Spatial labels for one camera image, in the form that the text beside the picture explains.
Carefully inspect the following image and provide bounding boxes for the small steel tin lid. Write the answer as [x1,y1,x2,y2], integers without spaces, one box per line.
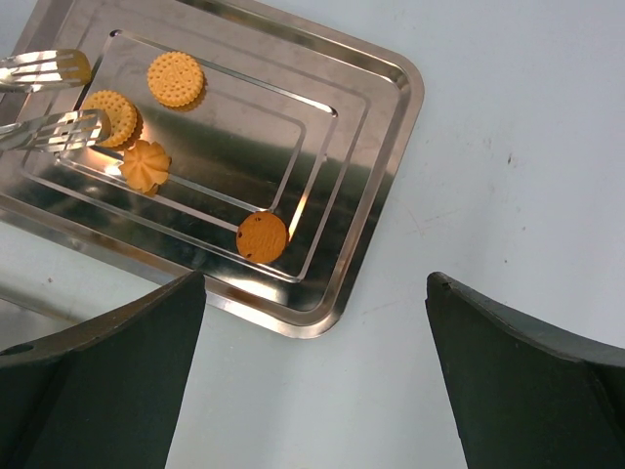
[1,289,78,350]

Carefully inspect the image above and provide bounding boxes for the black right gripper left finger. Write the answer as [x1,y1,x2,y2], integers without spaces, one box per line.
[1,272,206,468]

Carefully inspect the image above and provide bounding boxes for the large steel baking tray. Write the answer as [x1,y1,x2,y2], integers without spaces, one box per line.
[1,1,424,339]

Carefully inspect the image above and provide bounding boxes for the dotted orange sandwich cookie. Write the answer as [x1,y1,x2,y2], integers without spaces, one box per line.
[146,51,204,107]
[81,90,142,149]

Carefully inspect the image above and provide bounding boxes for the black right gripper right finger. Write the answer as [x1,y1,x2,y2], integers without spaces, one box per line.
[426,273,624,468]

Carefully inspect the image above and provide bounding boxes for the orange chocolate chip cookie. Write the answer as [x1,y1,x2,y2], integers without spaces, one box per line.
[236,211,289,264]

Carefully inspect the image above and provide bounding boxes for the steel tongs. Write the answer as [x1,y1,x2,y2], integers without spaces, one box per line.
[1,49,111,152]

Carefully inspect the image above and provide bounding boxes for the orange swirl flower cookie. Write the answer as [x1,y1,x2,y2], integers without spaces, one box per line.
[119,140,171,196]

